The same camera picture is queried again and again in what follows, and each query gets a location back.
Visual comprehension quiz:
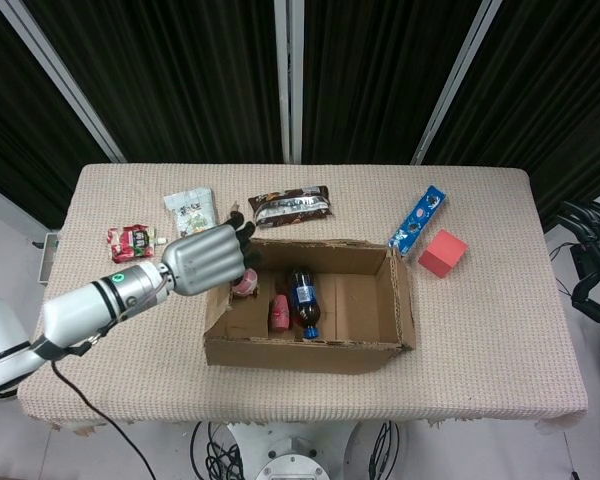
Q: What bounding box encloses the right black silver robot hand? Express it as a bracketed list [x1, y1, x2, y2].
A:
[558, 199, 600, 334]

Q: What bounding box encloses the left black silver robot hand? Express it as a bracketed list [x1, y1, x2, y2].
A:
[159, 209, 264, 297]

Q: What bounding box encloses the cardboard box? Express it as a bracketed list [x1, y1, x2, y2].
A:
[202, 237, 416, 376]

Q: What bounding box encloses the white silver robot base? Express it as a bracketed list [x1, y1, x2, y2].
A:
[227, 422, 361, 480]

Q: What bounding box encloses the pink round drink bottle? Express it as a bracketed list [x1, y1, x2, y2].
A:
[231, 268, 260, 299]

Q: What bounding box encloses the green white nut snack bag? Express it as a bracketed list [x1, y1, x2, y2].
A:
[162, 187, 217, 239]

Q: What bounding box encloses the red juice pouch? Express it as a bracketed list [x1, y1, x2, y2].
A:
[106, 224, 169, 264]

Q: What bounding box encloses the brown chocolate snack packet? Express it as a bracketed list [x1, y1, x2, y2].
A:
[247, 185, 333, 230]

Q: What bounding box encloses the cola bottle blue label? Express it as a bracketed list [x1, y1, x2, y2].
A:
[285, 269, 324, 340]

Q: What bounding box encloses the black pleated curtain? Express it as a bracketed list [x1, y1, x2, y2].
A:
[302, 0, 481, 164]
[424, 0, 600, 234]
[22, 0, 287, 164]
[0, 0, 116, 231]

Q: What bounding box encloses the red cube box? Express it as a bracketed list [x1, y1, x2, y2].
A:
[418, 228, 470, 279]

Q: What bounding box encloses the grey metal tray box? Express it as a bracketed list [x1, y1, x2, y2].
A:
[38, 231, 61, 286]

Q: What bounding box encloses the beige woven tablecloth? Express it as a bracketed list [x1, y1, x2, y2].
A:
[17, 163, 590, 432]

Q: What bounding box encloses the blue cookie pack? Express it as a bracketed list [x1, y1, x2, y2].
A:
[389, 185, 450, 265]

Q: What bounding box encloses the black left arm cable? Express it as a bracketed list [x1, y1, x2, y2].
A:
[49, 358, 157, 480]

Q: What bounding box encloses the black coiled floor cable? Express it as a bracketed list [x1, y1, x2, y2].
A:
[189, 422, 244, 480]
[368, 421, 406, 480]

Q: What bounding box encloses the silver aluminium frame post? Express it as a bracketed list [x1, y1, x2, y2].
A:
[273, 0, 305, 164]
[0, 0, 127, 164]
[410, 0, 504, 164]

